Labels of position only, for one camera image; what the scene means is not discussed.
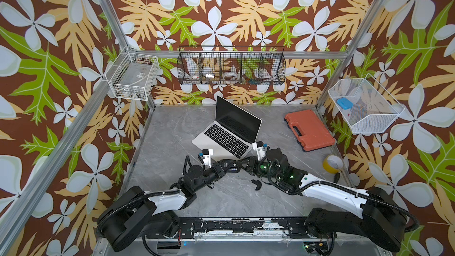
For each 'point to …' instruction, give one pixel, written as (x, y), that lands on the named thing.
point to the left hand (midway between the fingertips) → (234, 162)
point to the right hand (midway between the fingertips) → (234, 164)
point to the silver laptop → (233, 133)
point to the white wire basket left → (132, 76)
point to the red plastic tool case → (308, 131)
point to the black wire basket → (231, 65)
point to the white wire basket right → (374, 109)
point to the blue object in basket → (345, 103)
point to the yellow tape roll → (332, 164)
